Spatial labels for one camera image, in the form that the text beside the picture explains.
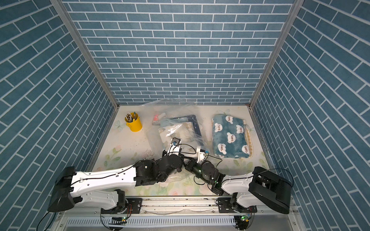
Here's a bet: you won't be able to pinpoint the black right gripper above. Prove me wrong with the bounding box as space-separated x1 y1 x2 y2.
183 156 213 186

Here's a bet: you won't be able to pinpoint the blue cloud pattern blanket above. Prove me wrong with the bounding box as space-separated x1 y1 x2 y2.
213 114 249 158

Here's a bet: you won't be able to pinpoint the cream fluffy navy-trimmed blanket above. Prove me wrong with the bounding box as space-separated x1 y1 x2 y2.
158 115 205 148

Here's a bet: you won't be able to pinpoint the clear plastic vacuum bag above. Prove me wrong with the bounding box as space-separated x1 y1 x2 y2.
135 99 215 185

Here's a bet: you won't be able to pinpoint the orange checkered sunflower blanket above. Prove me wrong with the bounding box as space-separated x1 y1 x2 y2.
244 124 253 157

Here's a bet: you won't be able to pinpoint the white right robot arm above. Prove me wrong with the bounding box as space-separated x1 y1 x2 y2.
184 158 293 214

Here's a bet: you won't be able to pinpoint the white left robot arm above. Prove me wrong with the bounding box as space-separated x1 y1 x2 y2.
47 154 184 212

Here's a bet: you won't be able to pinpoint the highlighter marker pack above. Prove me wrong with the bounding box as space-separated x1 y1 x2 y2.
152 113 167 126

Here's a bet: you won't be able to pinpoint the yellow metal pen bucket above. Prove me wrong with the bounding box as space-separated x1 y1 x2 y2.
126 116 143 132

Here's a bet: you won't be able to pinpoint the pens in bucket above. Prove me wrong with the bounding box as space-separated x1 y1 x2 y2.
125 112 139 123

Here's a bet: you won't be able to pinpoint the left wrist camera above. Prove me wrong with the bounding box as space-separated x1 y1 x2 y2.
167 138 181 155

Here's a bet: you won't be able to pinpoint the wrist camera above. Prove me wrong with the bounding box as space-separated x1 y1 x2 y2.
167 138 181 155
196 146 208 164

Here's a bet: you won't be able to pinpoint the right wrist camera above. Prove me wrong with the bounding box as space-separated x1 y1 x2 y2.
196 146 208 164

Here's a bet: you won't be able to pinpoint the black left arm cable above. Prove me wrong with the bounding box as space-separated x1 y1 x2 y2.
36 142 197 231

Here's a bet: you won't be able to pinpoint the black right camera cable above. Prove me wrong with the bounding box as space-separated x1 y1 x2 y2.
221 168 294 188

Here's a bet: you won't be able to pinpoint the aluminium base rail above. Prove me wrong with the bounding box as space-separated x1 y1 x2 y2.
51 196 305 231

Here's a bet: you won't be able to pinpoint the right aluminium corner post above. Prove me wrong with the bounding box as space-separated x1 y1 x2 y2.
250 0 304 109

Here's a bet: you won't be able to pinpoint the aluminium corner post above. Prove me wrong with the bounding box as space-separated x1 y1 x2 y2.
250 0 304 109
50 0 119 110

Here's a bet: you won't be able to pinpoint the left aluminium corner post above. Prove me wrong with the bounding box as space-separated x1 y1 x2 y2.
50 0 119 110

